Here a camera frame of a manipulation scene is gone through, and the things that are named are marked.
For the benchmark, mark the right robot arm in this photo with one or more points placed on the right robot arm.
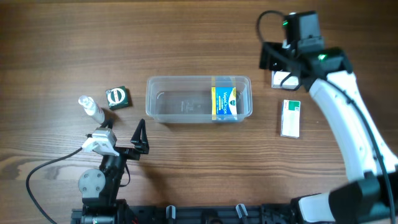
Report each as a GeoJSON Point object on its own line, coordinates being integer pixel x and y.
{"type": "Point", "coordinates": [328, 76]}

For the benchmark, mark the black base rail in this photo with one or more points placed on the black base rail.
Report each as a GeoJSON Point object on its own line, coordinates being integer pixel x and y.
{"type": "Point", "coordinates": [260, 214]}

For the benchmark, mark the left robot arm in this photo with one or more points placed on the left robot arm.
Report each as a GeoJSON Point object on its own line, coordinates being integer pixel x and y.
{"type": "Point", "coordinates": [99, 187]}

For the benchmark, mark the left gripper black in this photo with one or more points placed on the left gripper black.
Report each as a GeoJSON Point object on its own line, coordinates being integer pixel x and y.
{"type": "Point", "coordinates": [141, 144]}

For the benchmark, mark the white green medicine box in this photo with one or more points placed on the white green medicine box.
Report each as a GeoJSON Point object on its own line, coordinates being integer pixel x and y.
{"type": "Point", "coordinates": [290, 119]}

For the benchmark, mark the small green square box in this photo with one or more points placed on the small green square box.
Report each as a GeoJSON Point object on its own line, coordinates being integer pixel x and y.
{"type": "Point", "coordinates": [117, 98]}

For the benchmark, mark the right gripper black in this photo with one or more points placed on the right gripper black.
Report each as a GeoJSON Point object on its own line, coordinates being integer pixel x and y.
{"type": "Point", "coordinates": [276, 63]}

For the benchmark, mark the blue VapoDrops lozenge box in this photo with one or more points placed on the blue VapoDrops lozenge box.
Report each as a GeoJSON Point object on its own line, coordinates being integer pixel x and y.
{"type": "Point", "coordinates": [223, 104]}

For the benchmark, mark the white plaster box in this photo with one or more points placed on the white plaster box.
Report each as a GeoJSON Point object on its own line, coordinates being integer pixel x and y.
{"type": "Point", "coordinates": [283, 80]}

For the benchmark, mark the white spray bottle clear cap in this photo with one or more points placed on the white spray bottle clear cap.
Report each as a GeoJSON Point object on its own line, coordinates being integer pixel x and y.
{"type": "Point", "coordinates": [92, 109]}

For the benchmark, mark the clear plastic container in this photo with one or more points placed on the clear plastic container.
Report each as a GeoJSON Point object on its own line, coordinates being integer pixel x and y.
{"type": "Point", "coordinates": [187, 99]}

